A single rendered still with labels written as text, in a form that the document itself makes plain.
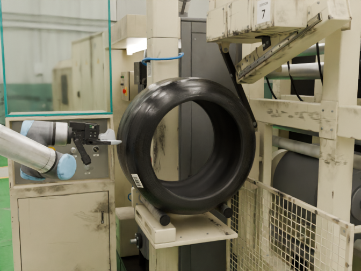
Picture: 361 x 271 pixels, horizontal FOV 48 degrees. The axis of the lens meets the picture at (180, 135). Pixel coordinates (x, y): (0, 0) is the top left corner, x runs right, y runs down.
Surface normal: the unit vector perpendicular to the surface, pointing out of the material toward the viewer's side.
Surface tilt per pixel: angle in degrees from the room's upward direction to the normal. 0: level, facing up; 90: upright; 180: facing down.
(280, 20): 90
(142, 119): 69
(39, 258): 90
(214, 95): 80
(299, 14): 90
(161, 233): 90
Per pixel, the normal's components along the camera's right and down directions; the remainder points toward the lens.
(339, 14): 0.31, -0.18
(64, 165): 0.89, 0.05
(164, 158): 0.33, 0.13
